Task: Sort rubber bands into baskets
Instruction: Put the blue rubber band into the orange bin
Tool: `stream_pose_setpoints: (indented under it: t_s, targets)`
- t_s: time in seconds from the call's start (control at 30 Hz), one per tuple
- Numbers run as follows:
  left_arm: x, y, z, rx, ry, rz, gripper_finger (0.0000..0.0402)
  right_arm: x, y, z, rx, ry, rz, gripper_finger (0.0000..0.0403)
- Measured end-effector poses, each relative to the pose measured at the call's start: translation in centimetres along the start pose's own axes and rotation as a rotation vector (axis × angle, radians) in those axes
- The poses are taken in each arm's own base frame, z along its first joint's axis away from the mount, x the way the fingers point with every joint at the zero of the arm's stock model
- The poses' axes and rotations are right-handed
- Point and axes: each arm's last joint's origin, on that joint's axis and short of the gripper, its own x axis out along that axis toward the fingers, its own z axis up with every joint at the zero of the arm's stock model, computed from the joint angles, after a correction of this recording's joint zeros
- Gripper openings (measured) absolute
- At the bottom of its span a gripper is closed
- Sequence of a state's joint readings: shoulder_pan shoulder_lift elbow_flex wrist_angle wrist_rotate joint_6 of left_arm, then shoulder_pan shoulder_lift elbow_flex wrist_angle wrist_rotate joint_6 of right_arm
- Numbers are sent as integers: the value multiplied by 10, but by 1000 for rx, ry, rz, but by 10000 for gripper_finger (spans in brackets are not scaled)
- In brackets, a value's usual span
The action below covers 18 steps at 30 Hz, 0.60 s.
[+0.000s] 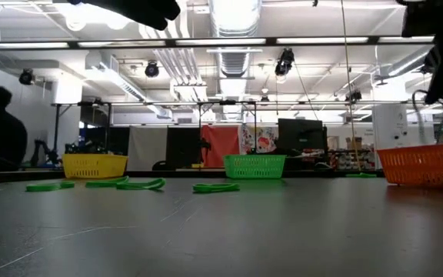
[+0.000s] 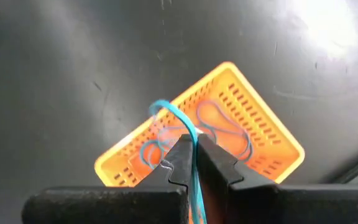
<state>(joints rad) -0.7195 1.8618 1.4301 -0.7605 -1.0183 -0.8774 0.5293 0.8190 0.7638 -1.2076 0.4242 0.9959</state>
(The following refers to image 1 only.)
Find white column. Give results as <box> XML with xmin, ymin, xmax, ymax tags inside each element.
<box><xmin>371</xmin><ymin>103</ymin><xmax>410</xmax><ymax>170</ymax></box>

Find white panel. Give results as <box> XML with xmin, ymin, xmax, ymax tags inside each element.
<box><xmin>127</xmin><ymin>125</ymin><xmax>168</xmax><ymax>172</ymax></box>

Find black workstation frame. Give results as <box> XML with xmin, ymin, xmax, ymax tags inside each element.
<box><xmin>52</xmin><ymin>99</ymin><xmax>257</xmax><ymax>170</ymax></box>

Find colourful poster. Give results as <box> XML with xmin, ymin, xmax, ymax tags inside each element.
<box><xmin>238</xmin><ymin>125</ymin><xmax>280</xmax><ymax>155</ymax></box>

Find black table mat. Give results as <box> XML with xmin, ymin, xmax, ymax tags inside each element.
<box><xmin>0</xmin><ymin>171</ymin><xmax>443</xmax><ymax>277</ymax></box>

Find black ceiling camera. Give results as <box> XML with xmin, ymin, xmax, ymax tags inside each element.
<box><xmin>345</xmin><ymin>89</ymin><xmax>363</xmax><ymax>103</ymax></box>
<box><xmin>274</xmin><ymin>48</ymin><xmax>295</xmax><ymax>77</ymax></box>
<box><xmin>18</xmin><ymin>68</ymin><xmax>37</xmax><ymax>86</ymax></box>
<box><xmin>144</xmin><ymin>60</ymin><xmax>161</xmax><ymax>78</ymax></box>

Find black computer monitor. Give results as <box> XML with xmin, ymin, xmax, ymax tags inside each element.
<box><xmin>278</xmin><ymin>118</ymin><xmax>327</xmax><ymax>152</ymax></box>

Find orange plastic basket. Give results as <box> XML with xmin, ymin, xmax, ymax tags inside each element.
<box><xmin>377</xmin><ymin>141</ymin><xmax>443</xmax><ymax>192</ymax></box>

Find shelf with supplies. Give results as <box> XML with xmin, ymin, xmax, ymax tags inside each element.
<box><xmin>328</xmin><ymin>148</ymin><xmax>375</xmax><ymax>171</ymax></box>

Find person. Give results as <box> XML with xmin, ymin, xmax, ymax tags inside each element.
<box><xmin>0</xmin><ymin>85</ymin><xmax>28</xmax><ymax>172</ymax></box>

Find green plastic basket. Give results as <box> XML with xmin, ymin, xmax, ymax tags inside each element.
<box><xmin>222</xmin><ymin>154</ymin><xmax>287</xmax><ymax>180</ymax></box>

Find silver ventilation duct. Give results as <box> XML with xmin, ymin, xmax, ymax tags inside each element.
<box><xmin>208</xmin><ymin>0</ymin><xmax>263</xmax><ymax>78</ymax></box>

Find red cloth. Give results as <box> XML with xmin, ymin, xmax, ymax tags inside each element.
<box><xmin>200</xmin><ymin>125</ymin><xmax>241</xmax><ymax>169</ymax></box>

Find yellow plastic basket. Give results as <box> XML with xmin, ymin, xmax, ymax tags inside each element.
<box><xmin>62</xmin><ymin>153</ymin><xmax>129</xmax><ymax>179</ymax></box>

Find black panel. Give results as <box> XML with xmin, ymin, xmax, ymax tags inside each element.
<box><xmin>165</xmin><ymin>126</ymin><xmax>202</xmax><ymax>170</ymax></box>

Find black overhead light beam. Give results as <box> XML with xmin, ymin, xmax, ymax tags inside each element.
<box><xmin>0</xmin><ymin>35</ymin><xmax>436</xmax><ymax>50</ymax></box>

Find yellow rope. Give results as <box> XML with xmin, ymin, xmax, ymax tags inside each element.
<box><xmin>339</xmin><ymin>0</ymin><xmax>362</xmax><ymax>172</ymax></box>

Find cardboard box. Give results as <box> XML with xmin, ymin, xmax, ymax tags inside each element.
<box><xmin>345</xmin><ymin>136</ymin><xmax>363</xmax><ymax>151</ymax></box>

